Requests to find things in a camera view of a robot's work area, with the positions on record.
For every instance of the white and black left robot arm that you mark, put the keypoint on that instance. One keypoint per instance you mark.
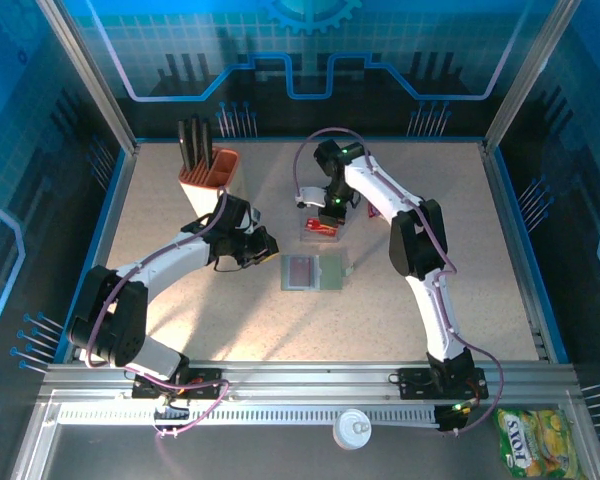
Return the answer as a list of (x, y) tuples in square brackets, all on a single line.
[(170, 260)]

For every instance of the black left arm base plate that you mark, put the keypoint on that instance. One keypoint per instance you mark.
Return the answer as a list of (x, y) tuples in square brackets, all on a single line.
[(205, 375)]

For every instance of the red credit card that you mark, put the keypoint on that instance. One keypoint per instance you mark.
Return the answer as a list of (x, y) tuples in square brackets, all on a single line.
[(325, 232)]

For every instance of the aluminium frame post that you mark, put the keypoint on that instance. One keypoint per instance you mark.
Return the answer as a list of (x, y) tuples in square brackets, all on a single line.
[(91, 75), (529, 75)]

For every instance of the beige knife block orange top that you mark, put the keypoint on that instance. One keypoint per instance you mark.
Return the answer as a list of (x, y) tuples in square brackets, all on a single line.
[(225, 170)]

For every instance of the aluminium mounting rail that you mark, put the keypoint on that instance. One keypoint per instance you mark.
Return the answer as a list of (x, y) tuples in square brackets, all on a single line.
[(305, 380)]

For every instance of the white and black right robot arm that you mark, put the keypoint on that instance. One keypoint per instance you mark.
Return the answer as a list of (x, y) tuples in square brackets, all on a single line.
[(420, 240)]

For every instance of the green card holder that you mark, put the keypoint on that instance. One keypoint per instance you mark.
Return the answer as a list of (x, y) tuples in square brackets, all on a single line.
[(330, 272)]

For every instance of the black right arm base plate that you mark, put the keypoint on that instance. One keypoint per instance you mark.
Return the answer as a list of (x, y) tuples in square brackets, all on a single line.
[(415, 382)]

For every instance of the white can lid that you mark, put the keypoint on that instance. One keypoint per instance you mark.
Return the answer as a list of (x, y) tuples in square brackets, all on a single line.
[(352, 429)]

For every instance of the black electronics box green light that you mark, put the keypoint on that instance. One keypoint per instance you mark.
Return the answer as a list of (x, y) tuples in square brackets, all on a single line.
[(447, 420)]

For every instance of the purple candy bag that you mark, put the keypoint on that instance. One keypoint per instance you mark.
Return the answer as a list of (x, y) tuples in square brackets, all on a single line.
[(373, 210)]

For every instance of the red blue small packet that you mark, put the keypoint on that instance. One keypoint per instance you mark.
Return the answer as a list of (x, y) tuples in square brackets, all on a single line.
[(312, 240)]

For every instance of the yellow green candy bag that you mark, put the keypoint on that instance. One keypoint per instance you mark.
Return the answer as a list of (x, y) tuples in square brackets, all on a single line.
[(540, 445)]

